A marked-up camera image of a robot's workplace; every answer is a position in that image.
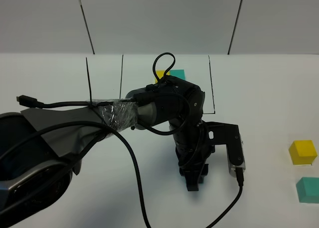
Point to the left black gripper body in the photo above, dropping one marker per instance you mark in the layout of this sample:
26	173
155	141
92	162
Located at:
193	146

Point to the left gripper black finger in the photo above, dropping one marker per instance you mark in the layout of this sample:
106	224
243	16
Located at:
192	180

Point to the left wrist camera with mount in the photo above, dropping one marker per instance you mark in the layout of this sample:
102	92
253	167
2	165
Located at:
229	135

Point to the green template cube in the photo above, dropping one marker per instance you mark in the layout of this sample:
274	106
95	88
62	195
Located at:
179	73

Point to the yellow template cube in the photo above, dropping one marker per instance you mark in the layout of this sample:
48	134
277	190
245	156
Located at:
159	75

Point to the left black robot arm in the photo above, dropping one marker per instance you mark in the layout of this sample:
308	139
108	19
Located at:
42	147

